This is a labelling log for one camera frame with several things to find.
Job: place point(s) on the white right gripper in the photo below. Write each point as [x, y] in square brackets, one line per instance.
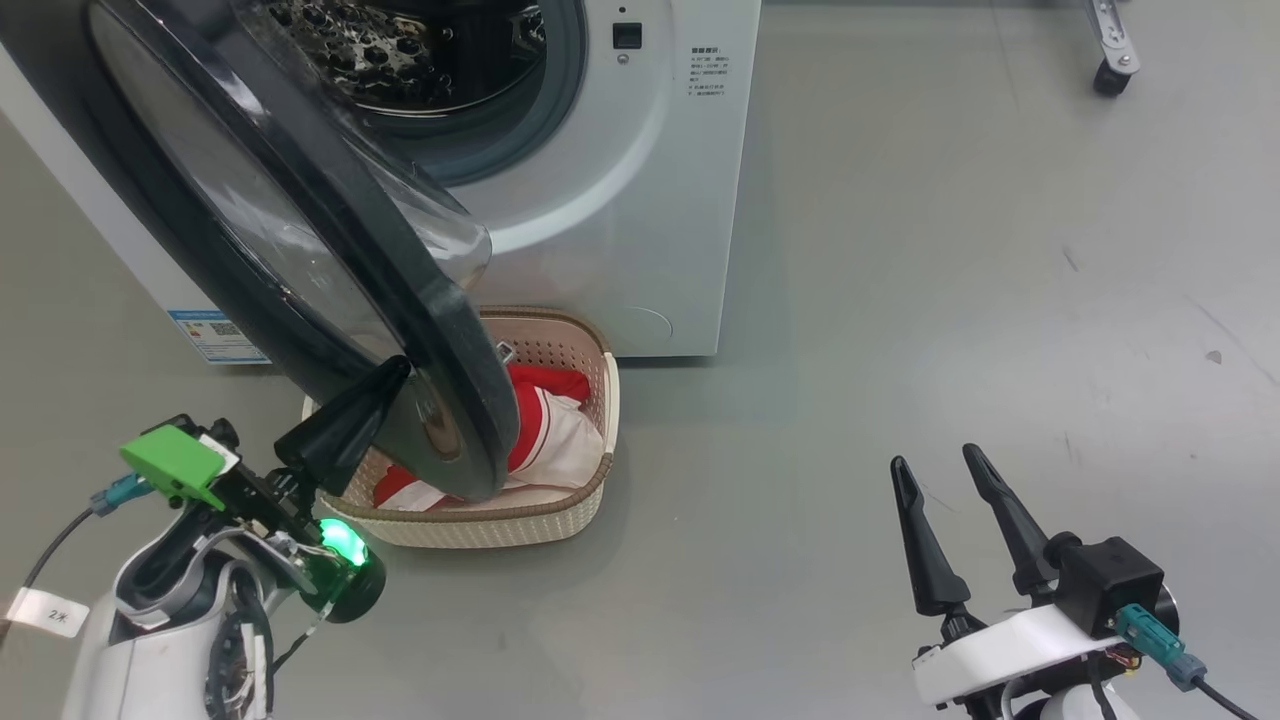
[1010, 655]

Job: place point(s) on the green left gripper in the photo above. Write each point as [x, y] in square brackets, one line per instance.
[170, 462]

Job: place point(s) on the dark round glass washer door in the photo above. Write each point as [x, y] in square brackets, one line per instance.
[440, 330]

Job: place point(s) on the red and white garment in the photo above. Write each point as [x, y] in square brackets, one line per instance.
[555, 450]

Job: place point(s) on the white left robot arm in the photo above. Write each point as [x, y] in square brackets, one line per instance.
[160, 640]

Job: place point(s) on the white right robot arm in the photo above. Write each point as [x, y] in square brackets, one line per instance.
[1060, 705]

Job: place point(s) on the cream perforated laundry basket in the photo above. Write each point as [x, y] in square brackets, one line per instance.
[560, 515]

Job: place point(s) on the white front-load washing machine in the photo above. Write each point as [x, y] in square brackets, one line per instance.
[640, 220]

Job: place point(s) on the blue energy label sticker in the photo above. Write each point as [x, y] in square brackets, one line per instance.
[215, 338]

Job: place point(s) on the perforated steel washer drum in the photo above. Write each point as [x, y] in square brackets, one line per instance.
[400, 50]

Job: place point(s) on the metal leg with caster wheel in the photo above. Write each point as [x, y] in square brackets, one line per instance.
[1112, 60]

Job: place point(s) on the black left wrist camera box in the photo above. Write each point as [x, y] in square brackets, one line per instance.
[218, 435]

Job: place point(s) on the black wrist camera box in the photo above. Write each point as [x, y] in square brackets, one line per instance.
[218, 435]
[1115, 580]

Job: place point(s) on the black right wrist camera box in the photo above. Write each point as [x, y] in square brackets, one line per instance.
[1115, 580]

